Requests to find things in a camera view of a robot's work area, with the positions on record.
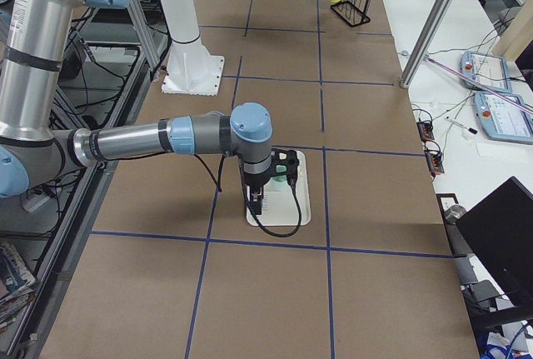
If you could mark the lower orange connector box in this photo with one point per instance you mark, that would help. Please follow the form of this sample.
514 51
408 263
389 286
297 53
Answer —
434 160

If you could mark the black marker pen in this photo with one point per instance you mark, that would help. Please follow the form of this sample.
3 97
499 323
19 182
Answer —
461 126

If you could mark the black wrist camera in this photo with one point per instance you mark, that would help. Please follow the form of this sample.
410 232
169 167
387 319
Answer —
284 166

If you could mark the metal cylinder cup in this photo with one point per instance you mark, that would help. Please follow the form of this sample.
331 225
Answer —
453 213

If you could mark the black laptop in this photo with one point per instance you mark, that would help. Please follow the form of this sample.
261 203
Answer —
498 230

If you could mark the orange connector box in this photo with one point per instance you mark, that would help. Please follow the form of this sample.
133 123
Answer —
434 160
425 129

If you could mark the upper teach pendant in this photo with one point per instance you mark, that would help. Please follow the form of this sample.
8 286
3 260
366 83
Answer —
488 70

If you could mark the lower teach pendant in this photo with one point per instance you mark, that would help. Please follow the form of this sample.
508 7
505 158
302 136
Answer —
501 120

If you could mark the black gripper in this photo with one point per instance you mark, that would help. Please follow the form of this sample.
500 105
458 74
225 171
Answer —
255 180

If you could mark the black wire cup rack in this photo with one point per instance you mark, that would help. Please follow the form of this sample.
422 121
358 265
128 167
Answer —
353 12

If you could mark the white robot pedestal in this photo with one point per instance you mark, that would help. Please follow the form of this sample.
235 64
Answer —
191 69

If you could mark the upper orange connector box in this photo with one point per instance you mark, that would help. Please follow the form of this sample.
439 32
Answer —
425 129

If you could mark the teach pendant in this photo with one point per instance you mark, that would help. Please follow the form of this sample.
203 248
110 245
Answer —
488 70
501 120

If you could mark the aluminium frame post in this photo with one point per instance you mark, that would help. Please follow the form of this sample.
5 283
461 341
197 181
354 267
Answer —
423 42

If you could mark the green cup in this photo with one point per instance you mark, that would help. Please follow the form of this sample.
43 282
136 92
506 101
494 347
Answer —
279 183

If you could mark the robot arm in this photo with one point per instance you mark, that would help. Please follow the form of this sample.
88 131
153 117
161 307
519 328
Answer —
32 153

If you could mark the white bear tray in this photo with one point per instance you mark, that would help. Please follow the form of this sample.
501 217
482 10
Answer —
288 208

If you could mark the stack of books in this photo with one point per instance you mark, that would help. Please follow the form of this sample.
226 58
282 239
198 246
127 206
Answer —
17 284

